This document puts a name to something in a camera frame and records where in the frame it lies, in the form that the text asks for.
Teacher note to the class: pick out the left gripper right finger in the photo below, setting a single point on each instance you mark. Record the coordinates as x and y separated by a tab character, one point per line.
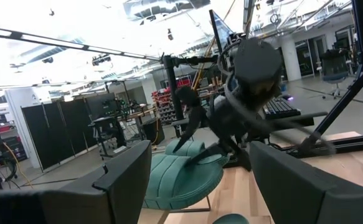
309	199

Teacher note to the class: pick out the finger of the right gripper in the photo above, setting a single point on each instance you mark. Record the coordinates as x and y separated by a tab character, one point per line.
193	112
218	151

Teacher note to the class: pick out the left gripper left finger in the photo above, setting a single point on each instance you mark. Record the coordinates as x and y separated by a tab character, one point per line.
122	193

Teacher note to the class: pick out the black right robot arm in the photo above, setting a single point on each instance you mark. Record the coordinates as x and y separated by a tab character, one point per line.
257	65

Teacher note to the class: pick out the wooden shelf black metal legs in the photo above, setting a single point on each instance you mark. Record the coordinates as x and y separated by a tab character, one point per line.
153	217

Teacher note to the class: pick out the red grey bin rack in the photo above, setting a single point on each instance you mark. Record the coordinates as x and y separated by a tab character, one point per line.
164	105

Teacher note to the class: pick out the black box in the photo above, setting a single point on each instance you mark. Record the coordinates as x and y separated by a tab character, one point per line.
151	130

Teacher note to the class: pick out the yellow pole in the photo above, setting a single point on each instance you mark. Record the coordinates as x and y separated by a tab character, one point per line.
203	63

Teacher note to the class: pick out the black backlit keyboard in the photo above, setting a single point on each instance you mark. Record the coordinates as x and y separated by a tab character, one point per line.
280	109

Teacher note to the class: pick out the computer mouse purple light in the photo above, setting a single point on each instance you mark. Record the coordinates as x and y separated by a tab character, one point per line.
288	97

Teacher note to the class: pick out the black robot workstation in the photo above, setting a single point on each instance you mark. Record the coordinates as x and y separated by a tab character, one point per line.
106	123

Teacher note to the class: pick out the grey computer desk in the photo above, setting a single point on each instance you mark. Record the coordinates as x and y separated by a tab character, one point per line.
302	118

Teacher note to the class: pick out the black partition panels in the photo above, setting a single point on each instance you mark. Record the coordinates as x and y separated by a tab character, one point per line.
59	133

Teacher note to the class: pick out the computer monitor blue screen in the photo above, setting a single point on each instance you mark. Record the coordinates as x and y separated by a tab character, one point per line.
223	31

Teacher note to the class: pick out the black ceiling spotlight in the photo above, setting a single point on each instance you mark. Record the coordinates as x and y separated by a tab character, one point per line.
101	60

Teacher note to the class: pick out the grey office chair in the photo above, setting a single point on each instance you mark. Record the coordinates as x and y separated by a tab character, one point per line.
333	65

